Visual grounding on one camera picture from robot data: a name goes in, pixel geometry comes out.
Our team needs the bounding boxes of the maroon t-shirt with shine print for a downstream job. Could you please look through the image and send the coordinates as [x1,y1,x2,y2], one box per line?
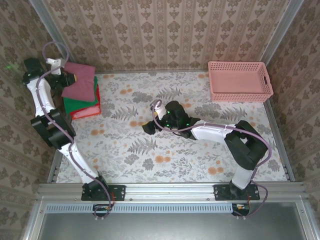
[61,61,96,102]

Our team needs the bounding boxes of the green folded t-shirt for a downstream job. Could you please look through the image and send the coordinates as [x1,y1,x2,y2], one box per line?
[62,76,100,116]

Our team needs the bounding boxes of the red folded t-shirt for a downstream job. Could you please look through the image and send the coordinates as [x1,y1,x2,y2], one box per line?
[69,83,102,120]

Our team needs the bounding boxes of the floral print table cover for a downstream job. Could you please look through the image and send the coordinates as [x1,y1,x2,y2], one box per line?
[56,71,288,183]

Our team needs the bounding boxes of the pink plastic perforated basket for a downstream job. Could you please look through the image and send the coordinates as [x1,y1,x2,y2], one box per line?
[207,60,274,103]

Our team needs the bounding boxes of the grey sheet metal panel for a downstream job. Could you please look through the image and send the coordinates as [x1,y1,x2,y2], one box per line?
[37,202,311,240]

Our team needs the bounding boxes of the aluminium frame post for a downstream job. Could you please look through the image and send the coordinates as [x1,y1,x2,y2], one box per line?
[28,0,83,77]
[261,0,305,63]

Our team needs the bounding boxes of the aluminium table end rail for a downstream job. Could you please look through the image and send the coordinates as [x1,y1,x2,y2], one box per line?
[93,69,210,75]

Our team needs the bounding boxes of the aluminium mounting rail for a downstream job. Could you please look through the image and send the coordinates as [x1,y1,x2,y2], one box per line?
[37,182,307,202]

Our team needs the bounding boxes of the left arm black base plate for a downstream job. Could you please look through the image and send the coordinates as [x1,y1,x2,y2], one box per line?
[81,184,126,202]

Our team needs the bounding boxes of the white slotted cable duct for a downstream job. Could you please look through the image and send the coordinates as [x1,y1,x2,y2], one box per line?
[46,202,233,213]

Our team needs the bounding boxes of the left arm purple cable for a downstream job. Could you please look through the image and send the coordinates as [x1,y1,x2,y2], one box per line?
[34,41,113,221]

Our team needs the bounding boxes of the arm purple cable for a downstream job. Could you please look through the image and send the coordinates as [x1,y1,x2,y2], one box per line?
[34,41,113,221]
[149,99,273,219]

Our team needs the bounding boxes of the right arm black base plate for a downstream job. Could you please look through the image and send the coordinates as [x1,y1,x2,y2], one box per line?
[213,184,261,202]

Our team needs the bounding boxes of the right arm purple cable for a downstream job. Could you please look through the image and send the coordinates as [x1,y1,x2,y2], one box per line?
[149,99,273,219]

